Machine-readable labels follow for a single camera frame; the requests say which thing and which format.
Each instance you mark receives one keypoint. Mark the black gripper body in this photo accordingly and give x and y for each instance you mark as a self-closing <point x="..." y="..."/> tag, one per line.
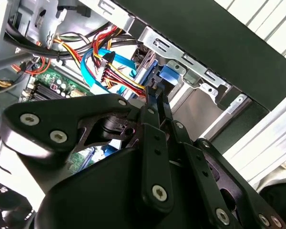
<point x="97" y="202"/>

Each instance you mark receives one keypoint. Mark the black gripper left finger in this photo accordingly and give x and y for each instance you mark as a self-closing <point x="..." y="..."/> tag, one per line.
<point x="62" y="107"/>

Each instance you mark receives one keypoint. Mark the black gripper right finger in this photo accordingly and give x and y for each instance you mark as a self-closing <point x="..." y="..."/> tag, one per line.
<point x="200" y="164"/>

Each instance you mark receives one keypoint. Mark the hard disk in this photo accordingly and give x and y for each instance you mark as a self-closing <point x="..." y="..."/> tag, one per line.
<point x="171" y="74"/>

